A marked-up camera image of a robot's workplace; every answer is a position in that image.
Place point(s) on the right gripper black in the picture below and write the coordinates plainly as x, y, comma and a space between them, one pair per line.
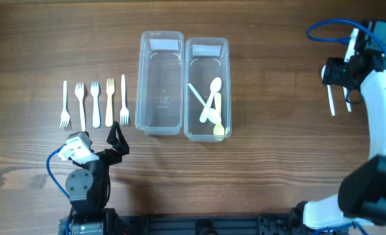
337, 76

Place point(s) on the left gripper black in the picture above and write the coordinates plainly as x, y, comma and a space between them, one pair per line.
103, 155

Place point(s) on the white slim plastic spoon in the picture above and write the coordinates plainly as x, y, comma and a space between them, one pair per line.
208, 112

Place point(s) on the yellow plastic spoon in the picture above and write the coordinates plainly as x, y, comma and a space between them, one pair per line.
219, 130

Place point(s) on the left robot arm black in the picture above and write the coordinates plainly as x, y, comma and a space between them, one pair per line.
89, 186

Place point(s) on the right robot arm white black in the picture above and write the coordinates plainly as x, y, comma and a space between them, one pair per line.
361, 198

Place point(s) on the white fork nearest container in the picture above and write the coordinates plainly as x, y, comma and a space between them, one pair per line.
124, 112

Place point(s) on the left clear plastic container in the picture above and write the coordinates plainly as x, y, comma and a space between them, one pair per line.
160, 83

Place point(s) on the clear plastic container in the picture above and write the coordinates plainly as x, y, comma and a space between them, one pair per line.
205, 59
160, 83

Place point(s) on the right clear plastic container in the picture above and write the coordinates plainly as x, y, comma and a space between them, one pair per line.
205, 59

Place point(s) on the yellow plastic fork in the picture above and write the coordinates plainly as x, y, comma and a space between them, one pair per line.
110, 89

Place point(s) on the white plastic fork far left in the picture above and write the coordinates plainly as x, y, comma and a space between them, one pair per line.
65, 116

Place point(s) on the light blue plastic fork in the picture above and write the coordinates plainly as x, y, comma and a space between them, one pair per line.
95, 91

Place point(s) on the white fork tines up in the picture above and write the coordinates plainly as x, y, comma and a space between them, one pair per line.
80, 94

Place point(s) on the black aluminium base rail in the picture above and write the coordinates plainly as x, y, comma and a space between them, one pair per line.
252, 225

